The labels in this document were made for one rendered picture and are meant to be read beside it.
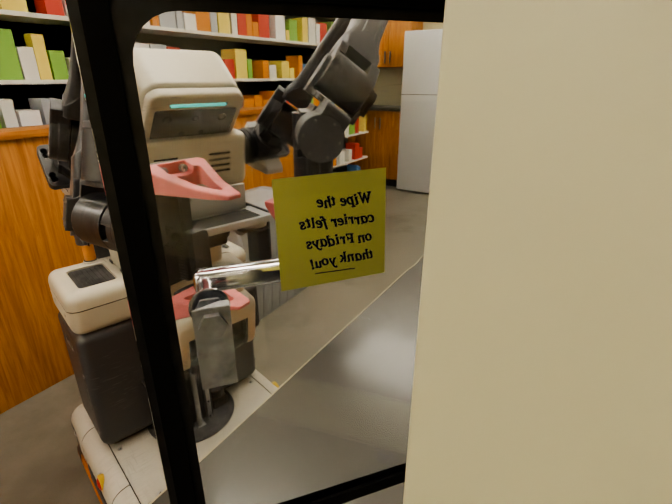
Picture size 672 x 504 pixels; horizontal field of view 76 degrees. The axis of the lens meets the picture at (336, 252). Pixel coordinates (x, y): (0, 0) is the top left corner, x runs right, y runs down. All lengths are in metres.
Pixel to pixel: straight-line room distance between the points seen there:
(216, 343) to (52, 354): 2.15
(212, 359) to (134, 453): 1.28
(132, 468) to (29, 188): 1.22
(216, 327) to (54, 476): 1.78
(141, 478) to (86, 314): 0.50
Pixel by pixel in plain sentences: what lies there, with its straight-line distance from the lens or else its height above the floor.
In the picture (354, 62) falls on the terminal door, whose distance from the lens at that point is 0.27.
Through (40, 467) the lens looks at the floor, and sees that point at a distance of 2.08.
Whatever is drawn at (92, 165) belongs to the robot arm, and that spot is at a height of 1.26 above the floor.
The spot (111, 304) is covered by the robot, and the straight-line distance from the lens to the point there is 1.33.
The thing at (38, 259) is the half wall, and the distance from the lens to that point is 2.24.
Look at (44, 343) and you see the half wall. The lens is 2.37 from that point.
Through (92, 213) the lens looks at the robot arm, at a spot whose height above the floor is 1.21.
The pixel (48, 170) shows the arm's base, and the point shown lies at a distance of 0.97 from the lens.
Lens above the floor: 1.34
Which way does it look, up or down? 22 degrees down
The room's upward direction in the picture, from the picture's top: straight up
